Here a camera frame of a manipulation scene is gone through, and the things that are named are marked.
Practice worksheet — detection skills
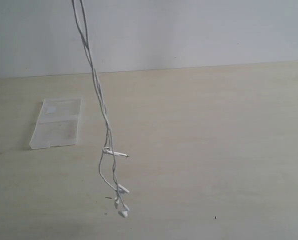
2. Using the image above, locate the clear plastic storage box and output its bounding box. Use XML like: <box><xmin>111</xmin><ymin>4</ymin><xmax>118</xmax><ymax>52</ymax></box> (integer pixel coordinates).
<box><xmin>29</xmin><ymin>97</ymin><xmax>82</xmax><ymax>150</ymax></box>

